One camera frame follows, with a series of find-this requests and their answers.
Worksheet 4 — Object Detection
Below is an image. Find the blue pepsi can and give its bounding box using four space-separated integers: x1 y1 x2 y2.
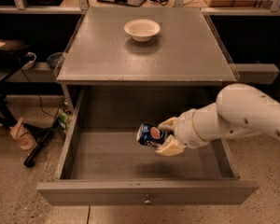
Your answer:
136 124 171 147

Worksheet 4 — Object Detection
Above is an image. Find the open grey top drawer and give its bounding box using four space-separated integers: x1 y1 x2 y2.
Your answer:
37 87 259 206

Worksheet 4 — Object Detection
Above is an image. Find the dark bowl on shelf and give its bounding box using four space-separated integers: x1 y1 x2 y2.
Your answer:
47 52 63 69

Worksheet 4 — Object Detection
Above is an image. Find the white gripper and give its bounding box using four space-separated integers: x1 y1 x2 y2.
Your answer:
156 109 209 157

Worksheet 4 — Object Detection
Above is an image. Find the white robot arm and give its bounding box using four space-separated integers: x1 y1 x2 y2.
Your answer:
156 83 280 157

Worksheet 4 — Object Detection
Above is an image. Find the black cylinder tool on floor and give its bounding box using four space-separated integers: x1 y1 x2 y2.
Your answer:
23 120 59 168

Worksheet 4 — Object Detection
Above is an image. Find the green bottle on floor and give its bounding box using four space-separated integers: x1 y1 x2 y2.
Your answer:
58 109 69 132

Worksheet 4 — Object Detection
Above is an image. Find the brass drawer knob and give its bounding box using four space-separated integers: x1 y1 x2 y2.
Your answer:
144 194 153 205

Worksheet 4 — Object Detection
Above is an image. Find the grey cabinet with top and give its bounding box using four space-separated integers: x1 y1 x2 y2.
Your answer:
57 7 239 106

